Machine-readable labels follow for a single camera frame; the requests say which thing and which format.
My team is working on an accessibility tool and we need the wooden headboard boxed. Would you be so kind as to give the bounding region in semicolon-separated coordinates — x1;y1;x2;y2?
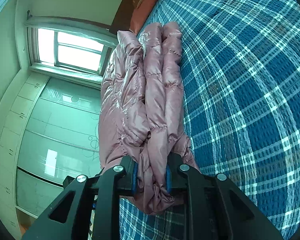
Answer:
109;0;153;34

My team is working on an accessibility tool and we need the window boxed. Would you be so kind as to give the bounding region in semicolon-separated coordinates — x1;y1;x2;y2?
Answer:
27;17;118;77

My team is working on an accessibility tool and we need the wardrobe with glass doors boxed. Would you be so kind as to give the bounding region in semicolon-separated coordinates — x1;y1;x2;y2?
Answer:
0;74;103;233

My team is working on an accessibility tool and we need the bed with blue plaid sheet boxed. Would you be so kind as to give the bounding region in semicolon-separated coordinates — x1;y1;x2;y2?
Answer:
90;0;300;240

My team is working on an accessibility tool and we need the pink down jacket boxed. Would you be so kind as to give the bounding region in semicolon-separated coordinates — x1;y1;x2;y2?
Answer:
99;21;202;215

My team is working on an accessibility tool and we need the pink pillow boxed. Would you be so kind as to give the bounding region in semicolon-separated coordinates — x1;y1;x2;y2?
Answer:
129;0;172;34

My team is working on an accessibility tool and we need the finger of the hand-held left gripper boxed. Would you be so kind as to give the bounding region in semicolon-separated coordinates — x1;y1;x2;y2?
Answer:
62;176;78;188

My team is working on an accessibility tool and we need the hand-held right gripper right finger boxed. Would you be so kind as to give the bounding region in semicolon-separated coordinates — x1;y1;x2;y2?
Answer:
165;152;284;240

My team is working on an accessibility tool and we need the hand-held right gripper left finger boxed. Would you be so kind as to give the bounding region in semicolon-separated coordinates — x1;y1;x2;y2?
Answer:
21;156;140;240

